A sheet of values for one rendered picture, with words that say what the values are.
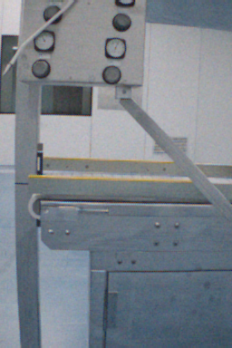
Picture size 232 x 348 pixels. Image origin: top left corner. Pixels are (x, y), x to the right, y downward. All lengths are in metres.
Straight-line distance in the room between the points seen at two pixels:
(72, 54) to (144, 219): 0.34
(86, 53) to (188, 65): 5.66
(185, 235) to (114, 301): 0.22
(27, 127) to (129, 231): 0.41
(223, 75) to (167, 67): 0.99
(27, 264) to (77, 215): 0.39
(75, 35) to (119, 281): 0.51
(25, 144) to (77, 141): 4.86
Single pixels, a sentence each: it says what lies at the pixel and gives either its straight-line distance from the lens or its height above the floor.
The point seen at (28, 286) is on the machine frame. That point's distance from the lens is 1.13.
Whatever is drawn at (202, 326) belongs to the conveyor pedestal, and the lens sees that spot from 0.96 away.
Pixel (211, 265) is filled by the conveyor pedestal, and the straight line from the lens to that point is 0.88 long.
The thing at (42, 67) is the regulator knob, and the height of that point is 1.05.
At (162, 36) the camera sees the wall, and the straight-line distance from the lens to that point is 6.24.
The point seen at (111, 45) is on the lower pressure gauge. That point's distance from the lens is 0.69.
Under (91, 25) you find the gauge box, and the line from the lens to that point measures 0.70.
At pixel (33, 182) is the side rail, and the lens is 0.74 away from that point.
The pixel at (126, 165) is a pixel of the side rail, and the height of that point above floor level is 0.84.
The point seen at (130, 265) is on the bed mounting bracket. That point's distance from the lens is 0.84.
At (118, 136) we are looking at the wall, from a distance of 5.97.
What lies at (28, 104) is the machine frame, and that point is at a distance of 1.02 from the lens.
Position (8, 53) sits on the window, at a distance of 5.87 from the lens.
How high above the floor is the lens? 0.98
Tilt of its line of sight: 10 degrees down
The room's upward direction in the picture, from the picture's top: 3 degrees clockwise
